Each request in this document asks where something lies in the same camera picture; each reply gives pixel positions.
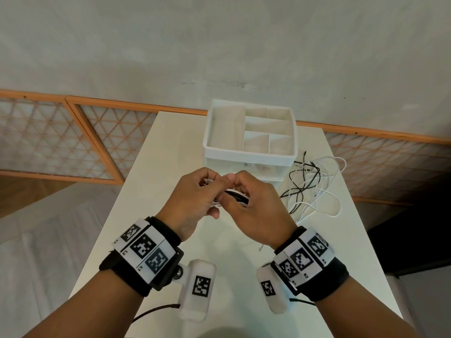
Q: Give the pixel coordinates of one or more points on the person's left hand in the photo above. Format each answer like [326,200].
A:
[183,204]

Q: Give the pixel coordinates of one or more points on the person's right hand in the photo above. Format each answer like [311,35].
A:
[262,214]

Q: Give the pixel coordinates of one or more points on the person's right thumb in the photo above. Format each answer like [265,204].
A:
[227,201]

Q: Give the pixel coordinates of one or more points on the person's left thumb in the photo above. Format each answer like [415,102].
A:
[212,209]

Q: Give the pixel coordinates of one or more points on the person's right forearm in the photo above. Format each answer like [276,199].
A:
[356,313]

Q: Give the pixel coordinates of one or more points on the person's left forearm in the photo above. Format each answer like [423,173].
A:
[91,309]

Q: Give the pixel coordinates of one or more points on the white compartment organizer box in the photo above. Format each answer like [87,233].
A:
[225,137]

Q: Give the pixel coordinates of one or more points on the black wristband with marker tags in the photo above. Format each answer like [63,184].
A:
[142,248]
[304,258]

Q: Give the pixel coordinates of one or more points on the orange wooden lattice panel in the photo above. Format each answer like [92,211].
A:
[45,137]
[116,133]
[387,165]

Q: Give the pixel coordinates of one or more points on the dark cabinet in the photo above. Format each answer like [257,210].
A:
[415,235]

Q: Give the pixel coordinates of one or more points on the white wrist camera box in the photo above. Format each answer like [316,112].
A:
[199,288]
[271,290]

